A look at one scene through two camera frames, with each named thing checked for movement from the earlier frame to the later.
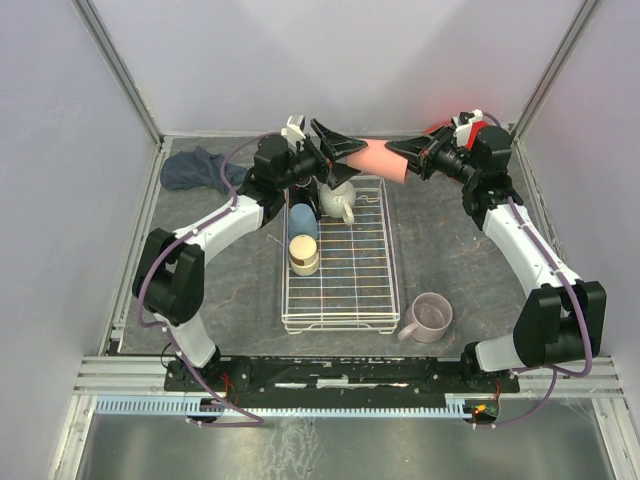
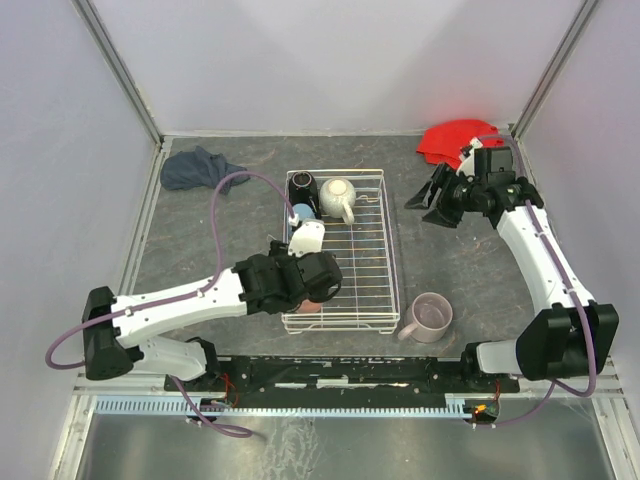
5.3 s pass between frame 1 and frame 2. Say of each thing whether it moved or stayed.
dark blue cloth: stayed
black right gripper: moved
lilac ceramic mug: stayed
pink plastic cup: moved
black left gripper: moved
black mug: stayed
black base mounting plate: stayed
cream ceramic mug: stayed
